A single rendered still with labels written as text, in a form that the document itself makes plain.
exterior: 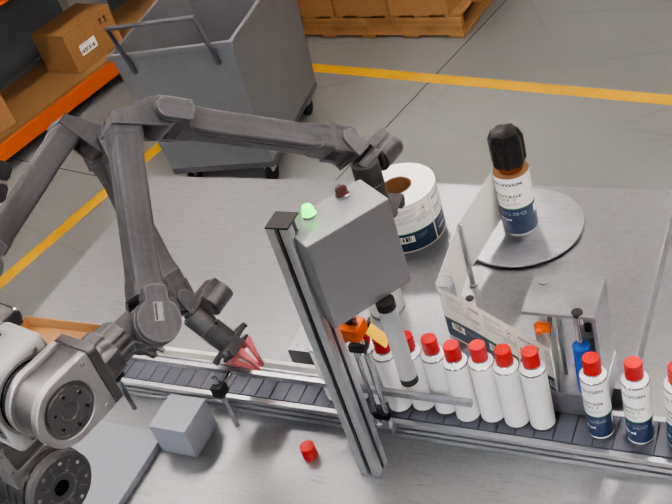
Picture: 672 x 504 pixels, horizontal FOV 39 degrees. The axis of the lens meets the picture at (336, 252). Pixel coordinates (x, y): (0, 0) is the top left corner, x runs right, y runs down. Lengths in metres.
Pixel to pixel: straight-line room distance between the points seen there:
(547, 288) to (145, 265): 0.76
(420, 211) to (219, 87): 2.04
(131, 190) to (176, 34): 3.29
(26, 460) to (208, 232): 1.22
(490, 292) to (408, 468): 0.50
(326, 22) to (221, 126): 4.00
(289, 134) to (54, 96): 4.14
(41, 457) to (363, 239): 0.72
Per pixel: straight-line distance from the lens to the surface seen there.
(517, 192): 2.33
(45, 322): 2.81
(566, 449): 1.95
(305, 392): 2.18
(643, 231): 2.39
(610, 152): 4.23
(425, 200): 2.40
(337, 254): 1.61
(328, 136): 1.86
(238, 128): 1.79
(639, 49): 4.95
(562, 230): 2.41
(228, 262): 2.73
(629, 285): 2.25
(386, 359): 1.95
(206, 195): 3.06
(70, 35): 6.00
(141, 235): 1.63
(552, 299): 1.85
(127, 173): 1.67
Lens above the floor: 2.39
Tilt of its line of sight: 37 degrees down
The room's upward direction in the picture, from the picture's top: 19 degrees counter-clockwise
